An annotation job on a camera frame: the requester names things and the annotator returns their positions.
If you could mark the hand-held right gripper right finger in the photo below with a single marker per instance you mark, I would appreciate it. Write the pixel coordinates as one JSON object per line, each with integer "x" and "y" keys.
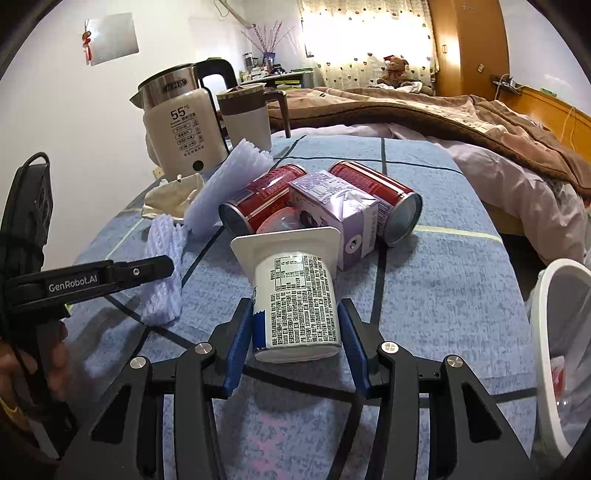
{"x": 354, "y": 350}

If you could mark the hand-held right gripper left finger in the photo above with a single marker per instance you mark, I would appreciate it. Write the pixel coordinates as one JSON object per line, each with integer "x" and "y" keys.
{"x": 238, "y": 344}

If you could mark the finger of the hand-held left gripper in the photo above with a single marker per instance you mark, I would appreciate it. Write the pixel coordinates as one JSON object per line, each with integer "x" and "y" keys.
{"x": 143, "y": 272}

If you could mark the small white foam net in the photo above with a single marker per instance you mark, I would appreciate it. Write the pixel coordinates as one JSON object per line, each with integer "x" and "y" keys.
{"x": 161, "y": 300}

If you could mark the white yogurt cup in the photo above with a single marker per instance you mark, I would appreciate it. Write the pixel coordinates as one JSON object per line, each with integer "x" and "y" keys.
{"x": 295, "y": 300}

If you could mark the cream cloth bag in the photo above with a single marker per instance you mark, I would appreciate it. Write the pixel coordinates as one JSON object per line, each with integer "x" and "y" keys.
{"x": 171, "y": 194}

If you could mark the large white foam net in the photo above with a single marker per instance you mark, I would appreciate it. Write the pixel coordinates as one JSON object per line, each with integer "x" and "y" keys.
{"x": 221, "y": 184}

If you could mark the purple milk carton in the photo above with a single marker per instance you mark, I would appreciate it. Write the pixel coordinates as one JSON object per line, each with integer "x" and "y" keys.
{"x": 355, "y": 221}

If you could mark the clear plastic cup red lid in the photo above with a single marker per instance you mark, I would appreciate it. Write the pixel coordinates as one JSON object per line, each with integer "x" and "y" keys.
{"x": 281, "y": 219}

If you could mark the red drink can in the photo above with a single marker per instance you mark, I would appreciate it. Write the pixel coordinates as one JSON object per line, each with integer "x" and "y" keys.
{"x": 392, "y": 198}
{"x": 258, "y": 191}

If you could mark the white trash bin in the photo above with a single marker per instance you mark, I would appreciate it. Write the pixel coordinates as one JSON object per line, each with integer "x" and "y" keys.
{"x": 545, "y": 369}

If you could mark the person's left hand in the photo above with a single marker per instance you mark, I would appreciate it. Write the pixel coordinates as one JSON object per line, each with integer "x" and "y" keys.
{"x": 59, "y": 364}

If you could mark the blue checked tablecloth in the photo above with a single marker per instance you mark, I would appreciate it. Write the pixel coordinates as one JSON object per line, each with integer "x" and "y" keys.
{"x": 438, "y": 300}

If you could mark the steel and cream electric kettle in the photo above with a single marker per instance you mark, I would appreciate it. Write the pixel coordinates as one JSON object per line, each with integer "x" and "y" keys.
{"x": 184, "y": 124}

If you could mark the white mug brown lid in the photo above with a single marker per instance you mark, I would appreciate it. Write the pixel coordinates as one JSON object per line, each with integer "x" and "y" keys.
{"x": 247, "y": 124}

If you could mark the red hanging ornament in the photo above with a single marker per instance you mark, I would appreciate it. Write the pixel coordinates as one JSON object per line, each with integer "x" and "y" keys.
{"x": 86, "y": 48}

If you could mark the tan bed base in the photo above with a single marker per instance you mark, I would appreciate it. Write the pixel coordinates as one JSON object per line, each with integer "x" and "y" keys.
{"x": 505, "y": 219}

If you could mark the translucent bin liner bag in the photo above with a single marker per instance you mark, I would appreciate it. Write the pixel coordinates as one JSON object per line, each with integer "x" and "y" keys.
{"x": 575, "y": 332}

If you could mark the cluttered background desk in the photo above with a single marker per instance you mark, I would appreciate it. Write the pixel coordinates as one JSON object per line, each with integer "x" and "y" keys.
{"x": 295, "y": 78}

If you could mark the brown blanket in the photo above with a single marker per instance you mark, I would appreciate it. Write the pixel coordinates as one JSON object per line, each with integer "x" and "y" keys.
{"x": 415, "y": 110}

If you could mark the vase with purple branches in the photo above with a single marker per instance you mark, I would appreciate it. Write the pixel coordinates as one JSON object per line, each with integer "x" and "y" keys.
{"x": 268, "y": 57}

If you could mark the brown teddy bear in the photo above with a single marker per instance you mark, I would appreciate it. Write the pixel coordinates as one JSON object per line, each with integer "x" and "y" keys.
{"x": 397, "y": 69}

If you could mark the wooden headboard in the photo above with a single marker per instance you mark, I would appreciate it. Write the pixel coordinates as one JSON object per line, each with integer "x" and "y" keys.
{"x": 545, "y": 104}

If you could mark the patterned window curtain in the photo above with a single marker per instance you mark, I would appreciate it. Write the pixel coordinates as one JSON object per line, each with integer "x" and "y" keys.
{"x": 369, "y": 37}

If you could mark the wooden wardrobe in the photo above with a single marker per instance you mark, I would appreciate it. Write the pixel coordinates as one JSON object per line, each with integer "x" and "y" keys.
{"x": 471, "y": 46}

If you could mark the silver wall sheet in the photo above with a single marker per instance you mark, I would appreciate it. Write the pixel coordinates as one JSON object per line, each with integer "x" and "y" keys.
{"x": 113, "y": 39}

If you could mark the white wall pipe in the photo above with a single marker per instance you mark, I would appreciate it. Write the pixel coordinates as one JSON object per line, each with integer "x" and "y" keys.
{"x": 235, "y": 14}

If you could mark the small wall shelf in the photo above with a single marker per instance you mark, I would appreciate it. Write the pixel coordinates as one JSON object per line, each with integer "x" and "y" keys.
{"x": 505, "y": 83}

